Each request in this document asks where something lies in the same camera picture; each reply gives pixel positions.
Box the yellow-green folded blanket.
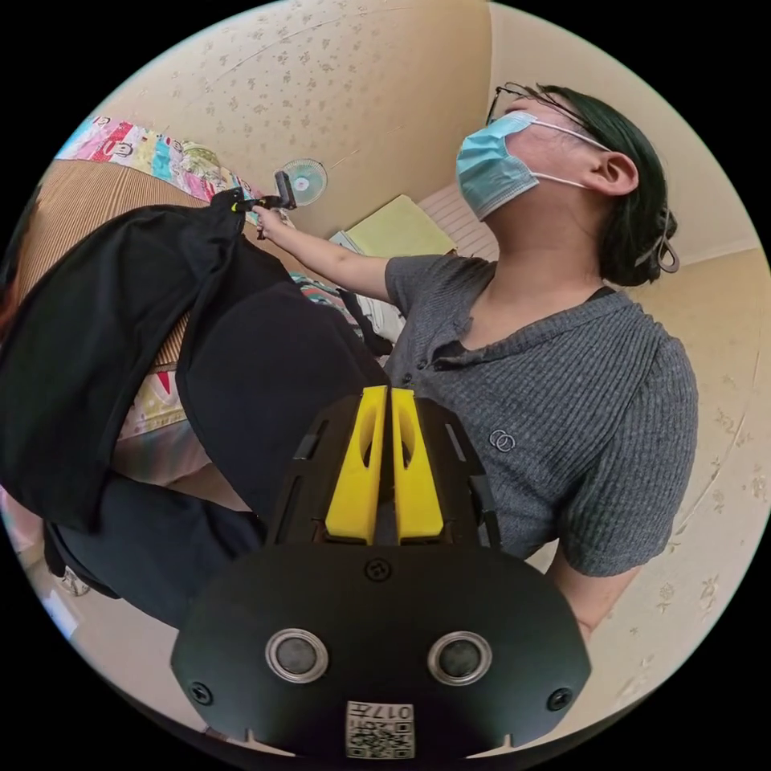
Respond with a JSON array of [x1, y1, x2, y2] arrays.
[[344, 194, 460, 261]]

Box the person's right forearm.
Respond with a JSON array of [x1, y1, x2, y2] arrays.
[[275, 223, 394, 304]]

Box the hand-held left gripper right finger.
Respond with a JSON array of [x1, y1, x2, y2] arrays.
[[391, 388, 447, 541]]

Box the black pants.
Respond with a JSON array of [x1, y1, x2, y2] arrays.
[[0, 202, 394, 535]]

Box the small white fan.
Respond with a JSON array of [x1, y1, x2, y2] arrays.
[[281, 157, 330, 208]]

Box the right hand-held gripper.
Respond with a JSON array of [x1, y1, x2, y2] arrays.
[[227, 185, 279, 241]]

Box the person's body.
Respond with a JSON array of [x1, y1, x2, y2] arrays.
[[47, 81, 701, 641]]

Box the person's right hand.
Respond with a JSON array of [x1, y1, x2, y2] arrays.
[[252, 204, 290, 241]]

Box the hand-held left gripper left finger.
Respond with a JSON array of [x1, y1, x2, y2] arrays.
[[324, 385, 390, 545]]

